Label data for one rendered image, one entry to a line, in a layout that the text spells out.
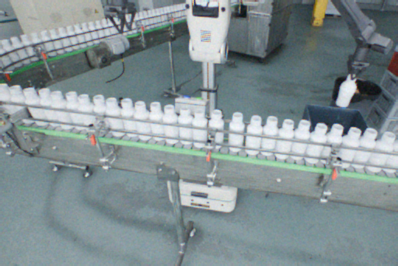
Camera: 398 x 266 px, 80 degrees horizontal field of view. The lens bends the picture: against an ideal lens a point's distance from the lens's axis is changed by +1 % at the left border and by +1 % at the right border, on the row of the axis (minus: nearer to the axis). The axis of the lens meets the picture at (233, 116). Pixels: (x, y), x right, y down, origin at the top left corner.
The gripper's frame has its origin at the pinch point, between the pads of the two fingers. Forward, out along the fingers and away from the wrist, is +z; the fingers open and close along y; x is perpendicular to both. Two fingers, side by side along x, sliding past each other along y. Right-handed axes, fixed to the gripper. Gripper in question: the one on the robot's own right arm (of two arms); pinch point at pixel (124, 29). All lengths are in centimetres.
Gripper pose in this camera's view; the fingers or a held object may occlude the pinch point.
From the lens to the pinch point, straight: 105.9
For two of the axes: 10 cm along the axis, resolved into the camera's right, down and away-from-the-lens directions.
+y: -1.4, 5.5, -8.2
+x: 9.9, 1.3, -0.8
